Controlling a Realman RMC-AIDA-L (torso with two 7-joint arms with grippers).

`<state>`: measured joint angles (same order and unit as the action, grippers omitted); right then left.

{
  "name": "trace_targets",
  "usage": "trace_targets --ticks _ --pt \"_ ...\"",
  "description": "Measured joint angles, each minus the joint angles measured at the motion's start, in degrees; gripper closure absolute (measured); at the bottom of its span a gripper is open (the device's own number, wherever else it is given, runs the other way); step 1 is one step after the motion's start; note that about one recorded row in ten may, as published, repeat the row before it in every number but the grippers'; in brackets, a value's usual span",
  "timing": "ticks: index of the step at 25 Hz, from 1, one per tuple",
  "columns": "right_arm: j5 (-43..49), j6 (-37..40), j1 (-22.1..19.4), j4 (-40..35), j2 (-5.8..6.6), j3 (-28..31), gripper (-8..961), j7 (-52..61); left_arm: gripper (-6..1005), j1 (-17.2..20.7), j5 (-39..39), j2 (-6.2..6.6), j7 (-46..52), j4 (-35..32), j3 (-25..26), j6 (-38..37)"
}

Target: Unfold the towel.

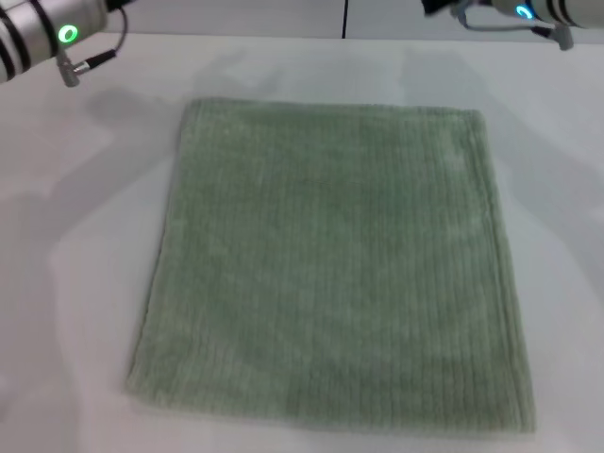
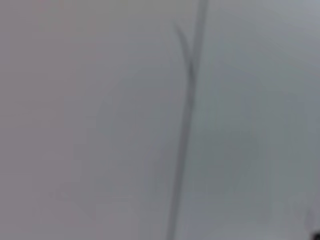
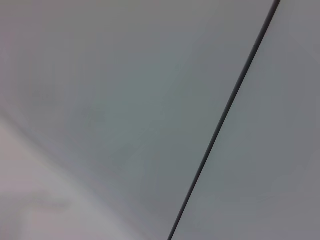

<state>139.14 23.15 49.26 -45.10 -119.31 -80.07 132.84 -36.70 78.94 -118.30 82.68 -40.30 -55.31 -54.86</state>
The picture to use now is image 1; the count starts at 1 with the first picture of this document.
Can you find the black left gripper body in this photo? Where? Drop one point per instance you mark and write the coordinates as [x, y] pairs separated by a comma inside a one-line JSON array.
[[120, 3]]

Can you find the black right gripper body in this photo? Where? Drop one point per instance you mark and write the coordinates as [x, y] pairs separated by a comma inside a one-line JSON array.
[[436, 5]]

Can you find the green ribbed towel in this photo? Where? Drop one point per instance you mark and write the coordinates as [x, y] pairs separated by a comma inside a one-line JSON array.
[[330, 264]]

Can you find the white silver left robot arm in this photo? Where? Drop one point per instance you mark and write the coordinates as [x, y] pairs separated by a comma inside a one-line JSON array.
[[33, 28]]

